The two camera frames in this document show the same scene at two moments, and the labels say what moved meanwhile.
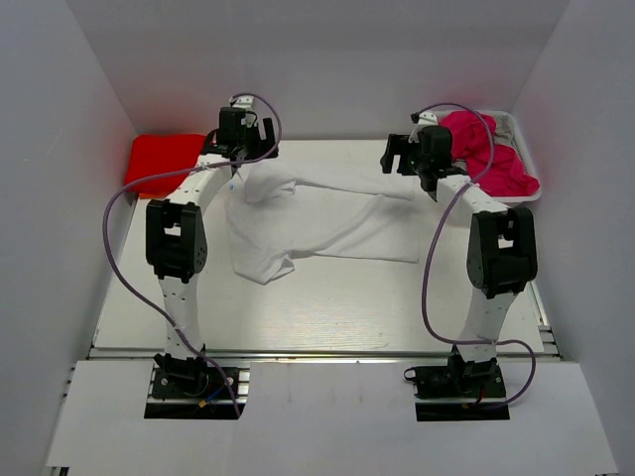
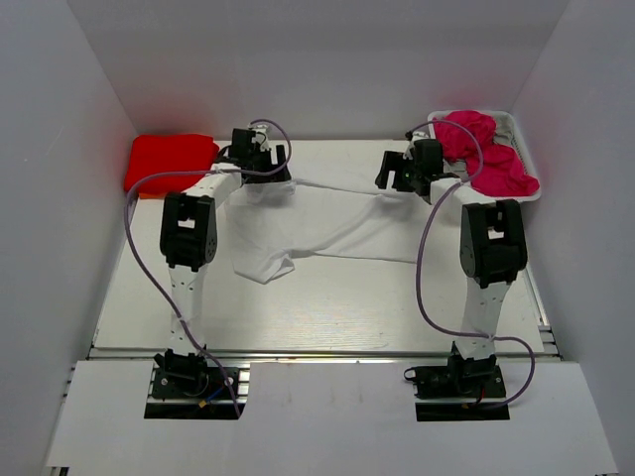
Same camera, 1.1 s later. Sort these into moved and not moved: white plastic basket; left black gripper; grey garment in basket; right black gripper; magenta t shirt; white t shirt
Moved: right black gripper; left black gripper
Not moved: grey garment in basket; white t shirt; white plastic basket; magenta t shirt
